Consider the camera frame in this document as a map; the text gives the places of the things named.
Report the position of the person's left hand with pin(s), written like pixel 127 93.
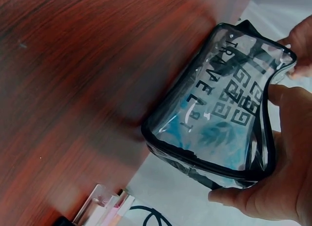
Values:
pixel 302 40

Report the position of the person's right hand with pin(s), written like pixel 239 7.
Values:
pixel 292 162

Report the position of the person's right thumb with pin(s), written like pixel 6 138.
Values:
pixel 278 106

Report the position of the person's left fingers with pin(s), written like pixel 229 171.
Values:
pixel 303 52

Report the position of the person's right fingers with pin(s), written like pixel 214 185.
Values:
pixel 234 195

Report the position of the clear pouch with black trim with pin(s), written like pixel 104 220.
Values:
pixel 219 108

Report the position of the pink and white tube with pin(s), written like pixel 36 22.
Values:
pixel 122 209

